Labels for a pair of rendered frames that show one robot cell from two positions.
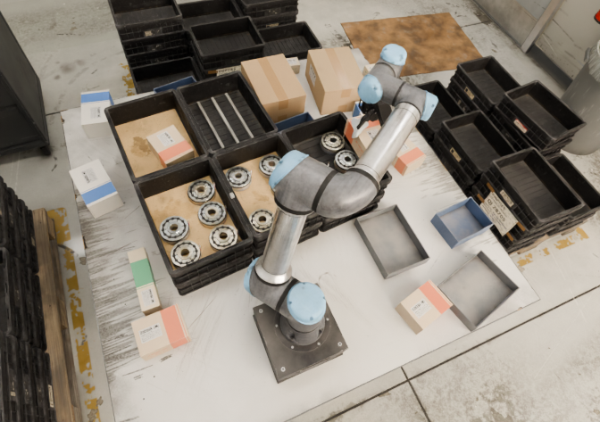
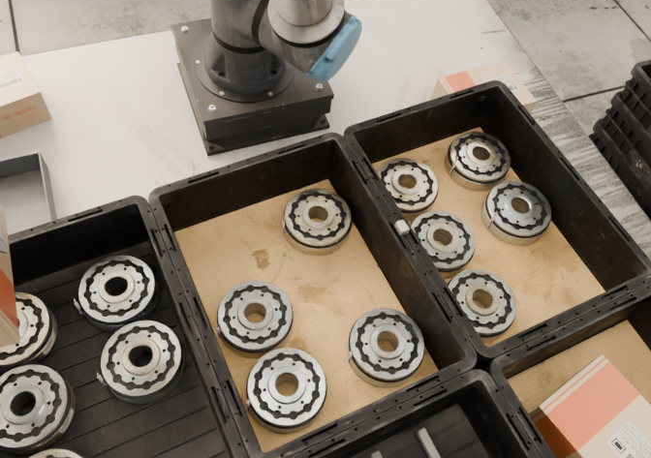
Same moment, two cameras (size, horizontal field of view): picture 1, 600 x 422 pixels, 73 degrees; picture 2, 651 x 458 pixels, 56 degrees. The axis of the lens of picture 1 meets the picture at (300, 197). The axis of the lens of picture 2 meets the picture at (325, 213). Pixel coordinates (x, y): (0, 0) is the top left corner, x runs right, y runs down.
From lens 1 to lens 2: 1.36 m
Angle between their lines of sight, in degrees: 65
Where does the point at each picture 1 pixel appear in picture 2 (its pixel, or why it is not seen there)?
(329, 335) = (199, 44)
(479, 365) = not seen: outside the picture
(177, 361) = not seen: hidden behind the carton
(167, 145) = (623, 423)
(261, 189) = (318, 320)
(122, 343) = (537, 109)
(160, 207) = (566, 277)
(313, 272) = not seen: hidden behind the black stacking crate
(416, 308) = (12, 80)
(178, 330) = (456, 85)
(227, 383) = (366, 52)
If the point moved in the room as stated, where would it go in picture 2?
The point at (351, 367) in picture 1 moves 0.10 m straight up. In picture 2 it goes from (167, 51) to (160, 13)
